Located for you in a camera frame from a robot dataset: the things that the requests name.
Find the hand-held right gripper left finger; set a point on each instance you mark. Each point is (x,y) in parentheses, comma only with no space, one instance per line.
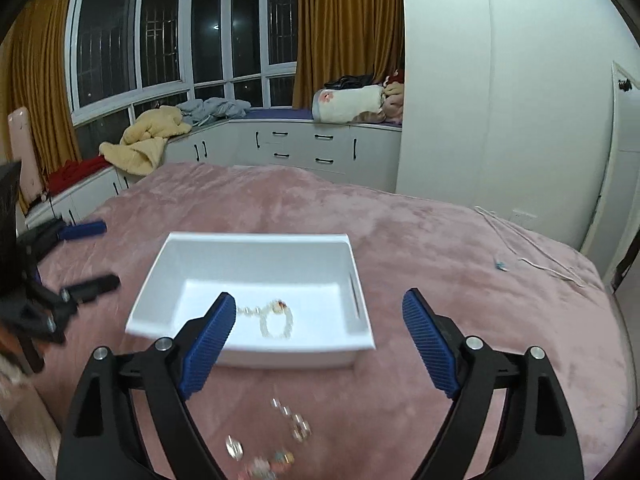
(212,340)

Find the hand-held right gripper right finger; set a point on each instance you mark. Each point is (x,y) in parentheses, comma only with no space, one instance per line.
(425,340)

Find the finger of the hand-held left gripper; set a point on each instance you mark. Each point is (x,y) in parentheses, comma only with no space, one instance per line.
(92,286)
(82,230)

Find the white plastic box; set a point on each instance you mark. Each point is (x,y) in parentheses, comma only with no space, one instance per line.
(250,295)

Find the red cloth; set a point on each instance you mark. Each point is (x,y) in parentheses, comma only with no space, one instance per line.
(75,172)

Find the pink chair back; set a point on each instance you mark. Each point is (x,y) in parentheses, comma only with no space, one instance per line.
(25,150)

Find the pink bed blanket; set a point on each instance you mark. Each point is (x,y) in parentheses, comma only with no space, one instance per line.
(325,310)

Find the small blue object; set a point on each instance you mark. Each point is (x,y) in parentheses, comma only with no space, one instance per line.
(500,264)

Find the yellow blanket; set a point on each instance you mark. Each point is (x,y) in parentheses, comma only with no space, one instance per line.
(145,140)

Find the mustard curtain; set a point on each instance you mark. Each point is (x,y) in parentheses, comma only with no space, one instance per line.
(347,30)
(37,85)

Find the white cabinet bench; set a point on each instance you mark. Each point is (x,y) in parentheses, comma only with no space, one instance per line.
(240,152)

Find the grey clothes pile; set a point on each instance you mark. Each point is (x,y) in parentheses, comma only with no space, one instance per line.
(212,109)

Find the large window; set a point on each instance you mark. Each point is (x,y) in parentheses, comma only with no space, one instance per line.
(185,35)

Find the plush toy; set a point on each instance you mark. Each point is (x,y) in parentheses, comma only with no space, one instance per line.
(392,97)

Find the white floral pillow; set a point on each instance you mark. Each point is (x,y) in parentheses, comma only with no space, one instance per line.
(347,104)

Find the white wardrobe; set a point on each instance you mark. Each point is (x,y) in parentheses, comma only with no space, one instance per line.
(510,100)

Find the white door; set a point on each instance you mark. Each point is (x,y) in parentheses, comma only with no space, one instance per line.
(622,170)

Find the dark clothes pile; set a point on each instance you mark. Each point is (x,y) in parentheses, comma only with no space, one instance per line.
(352,81)

